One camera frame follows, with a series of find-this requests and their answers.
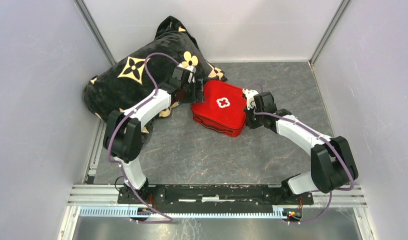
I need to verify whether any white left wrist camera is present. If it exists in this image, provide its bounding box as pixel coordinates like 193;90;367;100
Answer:
175;65;196;83

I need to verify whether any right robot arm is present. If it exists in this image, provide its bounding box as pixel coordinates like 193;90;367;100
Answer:
242;88;359;204

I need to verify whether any black pillow with gold flowers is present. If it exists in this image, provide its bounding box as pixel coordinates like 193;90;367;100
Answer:
82;16;227;122

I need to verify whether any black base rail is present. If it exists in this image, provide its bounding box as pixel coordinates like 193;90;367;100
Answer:
138;184;314;215

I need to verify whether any red medicine kit case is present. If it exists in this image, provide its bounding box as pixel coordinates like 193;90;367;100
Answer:
191;79;246;138

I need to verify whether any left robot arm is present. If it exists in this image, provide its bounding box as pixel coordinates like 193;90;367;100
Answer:
103;65;205;204

